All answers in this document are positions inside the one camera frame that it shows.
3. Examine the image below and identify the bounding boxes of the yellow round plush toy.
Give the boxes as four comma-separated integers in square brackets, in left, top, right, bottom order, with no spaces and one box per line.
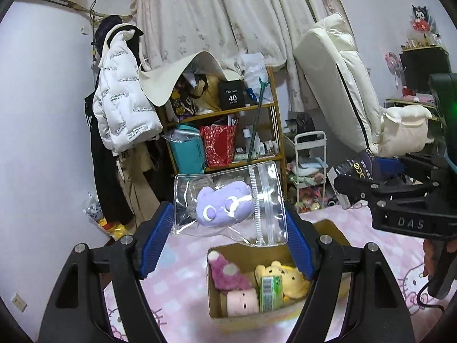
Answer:
[254,261,310,301]

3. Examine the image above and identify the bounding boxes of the clear pouch with purple plush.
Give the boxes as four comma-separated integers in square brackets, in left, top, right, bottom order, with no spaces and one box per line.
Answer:
[173,161,287,248]

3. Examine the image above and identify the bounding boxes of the pink roll cake plush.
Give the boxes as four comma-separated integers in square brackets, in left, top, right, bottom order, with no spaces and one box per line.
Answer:
[226,288,259,317]

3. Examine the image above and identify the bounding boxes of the pink fluffy bear plush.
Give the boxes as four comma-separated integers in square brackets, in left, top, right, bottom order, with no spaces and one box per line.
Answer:
[207,250,252,294]

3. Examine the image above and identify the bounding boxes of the person's hand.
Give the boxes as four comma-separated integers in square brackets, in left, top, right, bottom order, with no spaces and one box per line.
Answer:
[422,239,457,277]

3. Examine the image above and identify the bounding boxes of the white rolling cart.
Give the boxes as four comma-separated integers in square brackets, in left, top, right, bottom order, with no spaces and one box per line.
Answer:
[285,131,328,213]

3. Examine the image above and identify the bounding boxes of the pink small fan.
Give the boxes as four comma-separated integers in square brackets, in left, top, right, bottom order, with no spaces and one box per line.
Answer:
[384,52,402,88]

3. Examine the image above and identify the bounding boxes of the pink Hello Kitty bedsheet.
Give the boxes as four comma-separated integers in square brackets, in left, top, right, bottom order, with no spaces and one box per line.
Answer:
[103,204,451,343]

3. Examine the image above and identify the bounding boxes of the black monitor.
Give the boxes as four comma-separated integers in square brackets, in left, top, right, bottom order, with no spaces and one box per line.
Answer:
[400,47,452,94]

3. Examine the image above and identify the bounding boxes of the open cardboard box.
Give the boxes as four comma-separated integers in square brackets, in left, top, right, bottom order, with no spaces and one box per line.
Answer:
[206,219,352,333]

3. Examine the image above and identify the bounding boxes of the cream padded recliner chair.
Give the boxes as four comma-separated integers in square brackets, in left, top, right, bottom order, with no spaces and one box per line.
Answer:
[294,13,433,157]

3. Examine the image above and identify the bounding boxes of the black white character plush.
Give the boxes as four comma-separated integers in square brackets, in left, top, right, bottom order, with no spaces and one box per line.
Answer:
[411,5,437,38]

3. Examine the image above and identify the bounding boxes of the green long pole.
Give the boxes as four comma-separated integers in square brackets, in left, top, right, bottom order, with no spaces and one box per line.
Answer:
[246,77,269,165]

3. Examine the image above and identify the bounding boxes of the beige trench coat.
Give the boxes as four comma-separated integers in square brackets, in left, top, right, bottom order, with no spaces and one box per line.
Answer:
[115,143,160,229]

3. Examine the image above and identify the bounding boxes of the red gift bag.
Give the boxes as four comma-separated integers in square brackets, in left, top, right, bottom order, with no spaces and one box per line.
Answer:
[200,125,237,168]

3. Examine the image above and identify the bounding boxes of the wooden bookshelf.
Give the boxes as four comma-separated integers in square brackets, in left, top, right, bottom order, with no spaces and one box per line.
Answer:
[157,67,287,194]

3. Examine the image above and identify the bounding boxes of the black box marked 40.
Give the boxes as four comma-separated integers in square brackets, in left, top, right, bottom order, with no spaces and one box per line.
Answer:
[219,80,246,111]

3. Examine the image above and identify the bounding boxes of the teal shopping bag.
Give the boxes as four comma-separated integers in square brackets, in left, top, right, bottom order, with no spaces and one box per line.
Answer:
[164,125,206,174]

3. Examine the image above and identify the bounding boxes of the white puffer jacket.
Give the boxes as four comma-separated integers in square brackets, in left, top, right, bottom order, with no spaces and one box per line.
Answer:
[92,23,163,156]

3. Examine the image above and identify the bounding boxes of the floral cream curtain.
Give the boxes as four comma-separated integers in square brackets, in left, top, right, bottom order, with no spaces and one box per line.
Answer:
[131,0,346,112]

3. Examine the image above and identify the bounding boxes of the cream sheet over shelf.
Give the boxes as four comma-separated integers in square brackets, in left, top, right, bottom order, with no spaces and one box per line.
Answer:
[138,50,242,107]

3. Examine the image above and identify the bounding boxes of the wall power socket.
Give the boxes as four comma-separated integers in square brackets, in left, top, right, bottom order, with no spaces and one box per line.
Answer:
[12,294,27,313]

